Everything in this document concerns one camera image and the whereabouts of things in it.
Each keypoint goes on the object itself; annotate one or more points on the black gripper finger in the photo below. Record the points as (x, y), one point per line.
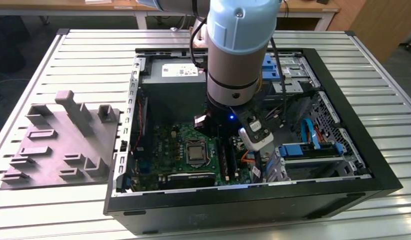
(200, 122)

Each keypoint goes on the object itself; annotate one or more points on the black PC case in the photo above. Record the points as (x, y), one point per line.
(224, 207)

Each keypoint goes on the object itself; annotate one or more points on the empty blue disk carrier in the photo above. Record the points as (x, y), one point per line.
(271, 72)

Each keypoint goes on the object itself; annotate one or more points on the wooden cabinet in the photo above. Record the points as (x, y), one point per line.
(375, 25)

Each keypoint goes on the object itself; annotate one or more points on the black case fan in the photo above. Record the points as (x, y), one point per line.
(143, 125)

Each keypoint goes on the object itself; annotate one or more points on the silver low disk cage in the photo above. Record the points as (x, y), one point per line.
(312, 161)

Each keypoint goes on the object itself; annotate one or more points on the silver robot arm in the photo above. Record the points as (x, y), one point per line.
(238, 62)

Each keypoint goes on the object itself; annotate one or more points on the silver camera black bracket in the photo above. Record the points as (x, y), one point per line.
(256, 136)

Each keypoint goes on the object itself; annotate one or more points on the silver CPU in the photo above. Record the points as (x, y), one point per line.
(195, 152)

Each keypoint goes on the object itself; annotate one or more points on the grey power supply unit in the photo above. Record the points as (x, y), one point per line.
(171, 100)

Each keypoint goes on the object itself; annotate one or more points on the black graphics card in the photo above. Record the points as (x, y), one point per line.
(188, 178)

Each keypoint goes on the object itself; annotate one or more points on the black RAM slot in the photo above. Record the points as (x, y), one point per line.
(227, 178)

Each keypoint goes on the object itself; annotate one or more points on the grey parts rack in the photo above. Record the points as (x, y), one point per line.
(75, 150)

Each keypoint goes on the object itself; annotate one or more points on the silver disk bay cage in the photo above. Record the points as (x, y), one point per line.
(292, 87)

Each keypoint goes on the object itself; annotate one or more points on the green motherboard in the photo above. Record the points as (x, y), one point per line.
(164, 140)

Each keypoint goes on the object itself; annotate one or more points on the black CPU socket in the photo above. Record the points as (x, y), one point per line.
(195, 163)

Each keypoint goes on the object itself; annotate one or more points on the hard disk in blue carrier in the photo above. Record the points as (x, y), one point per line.
(292, 151)

